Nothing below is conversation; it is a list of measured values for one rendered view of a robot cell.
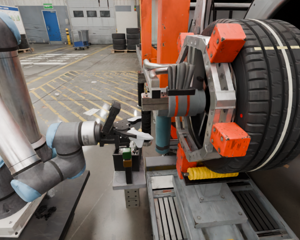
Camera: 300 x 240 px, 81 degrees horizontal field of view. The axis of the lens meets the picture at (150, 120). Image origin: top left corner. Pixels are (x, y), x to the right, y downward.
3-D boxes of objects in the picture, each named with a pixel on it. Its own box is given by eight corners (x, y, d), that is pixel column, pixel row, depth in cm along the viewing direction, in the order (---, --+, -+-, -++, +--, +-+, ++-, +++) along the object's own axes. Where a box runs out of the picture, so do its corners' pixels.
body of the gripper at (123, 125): (131, 136, 71) (101, 138, 70) (130, 118, 67) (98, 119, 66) (131, 148, 65) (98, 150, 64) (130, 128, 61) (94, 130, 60)
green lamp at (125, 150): (131, 159, 80) (131, 152, 78) (123, 159, 80) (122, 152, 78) (131, 153, 83) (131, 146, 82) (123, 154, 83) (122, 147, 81)
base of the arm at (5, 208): (-25, 218, 82) (-36, 203, 78) (10, 187, 99) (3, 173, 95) (9, 222, 79) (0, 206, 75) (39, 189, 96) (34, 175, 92)
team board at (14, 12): (15, 58, 708) (-5, 0, 616) (3, 58, 709) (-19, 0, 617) (37, 53, 841) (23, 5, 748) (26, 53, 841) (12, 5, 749)
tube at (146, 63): (190, 72, 76) (193, 46, 71) (145, 73, 74) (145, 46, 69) (180, 65, 91) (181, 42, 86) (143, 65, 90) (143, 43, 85)
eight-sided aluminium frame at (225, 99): (215, 188, 71) (252, 41, 45) (199, 189, 70) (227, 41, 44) (180, 123, 118) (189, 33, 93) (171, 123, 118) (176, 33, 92)
